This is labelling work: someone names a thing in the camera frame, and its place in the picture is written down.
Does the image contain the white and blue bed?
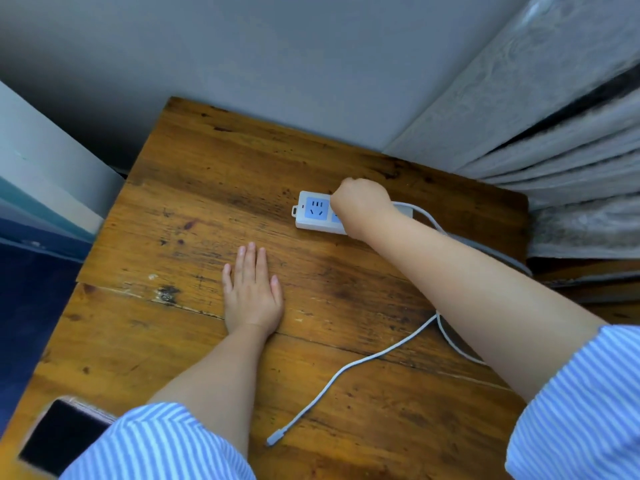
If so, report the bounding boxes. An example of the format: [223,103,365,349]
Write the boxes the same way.
[0,81,126,263]

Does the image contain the person's left forearm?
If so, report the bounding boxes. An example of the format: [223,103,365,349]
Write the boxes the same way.
[146,325,272,459]

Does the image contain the black smartphone with pink case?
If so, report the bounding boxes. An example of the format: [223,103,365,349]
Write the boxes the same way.
[17,396,119,478]

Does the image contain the person's right forearm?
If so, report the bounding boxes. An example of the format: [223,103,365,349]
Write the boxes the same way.
[356,211,609,403]

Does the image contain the blue white striped shirt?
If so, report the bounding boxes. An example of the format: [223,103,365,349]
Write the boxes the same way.
[59,324,640,480]

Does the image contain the grey patterned curtain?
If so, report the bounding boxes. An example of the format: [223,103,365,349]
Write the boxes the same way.
[382,0,640,260]

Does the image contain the white power strip blue sockets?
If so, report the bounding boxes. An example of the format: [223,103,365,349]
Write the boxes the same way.
[291,190,414,236]

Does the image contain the thick white power strip cable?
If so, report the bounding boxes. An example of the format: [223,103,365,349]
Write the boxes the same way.
[393,201,534,277]

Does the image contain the person's right hand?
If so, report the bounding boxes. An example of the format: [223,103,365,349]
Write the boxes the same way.
[329,177,402,241]

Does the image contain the thin white charging cable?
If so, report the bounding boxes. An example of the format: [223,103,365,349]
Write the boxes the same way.
[265,311,490,448]

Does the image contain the person's left hand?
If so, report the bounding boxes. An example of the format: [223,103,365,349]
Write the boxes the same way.
[221,242,285,338]

